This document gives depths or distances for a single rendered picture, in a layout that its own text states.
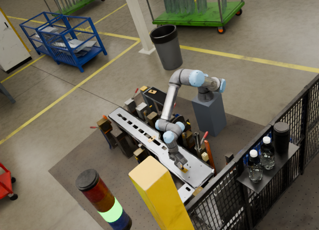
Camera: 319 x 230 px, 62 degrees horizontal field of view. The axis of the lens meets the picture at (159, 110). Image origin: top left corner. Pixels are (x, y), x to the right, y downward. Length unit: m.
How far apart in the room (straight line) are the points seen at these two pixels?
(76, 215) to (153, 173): 2.82
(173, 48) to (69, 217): 3.15
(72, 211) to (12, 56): 5.69
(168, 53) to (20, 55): 4.85
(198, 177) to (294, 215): 0.70
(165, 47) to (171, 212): 4.10
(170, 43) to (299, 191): 3.37
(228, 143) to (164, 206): 1.73
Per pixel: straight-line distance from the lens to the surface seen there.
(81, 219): 3.56
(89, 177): 0.84
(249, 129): 2.70
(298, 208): 2.24
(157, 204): 0.91
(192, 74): 1.91
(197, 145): 2.10
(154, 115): 2.52
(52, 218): 3.81
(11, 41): 8.45
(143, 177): 0.86
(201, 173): 2.06
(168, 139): 1.83
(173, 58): 5.01
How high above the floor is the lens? 2.65
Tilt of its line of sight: 38 degrees down
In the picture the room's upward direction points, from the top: 21 degrees counter-clockwise
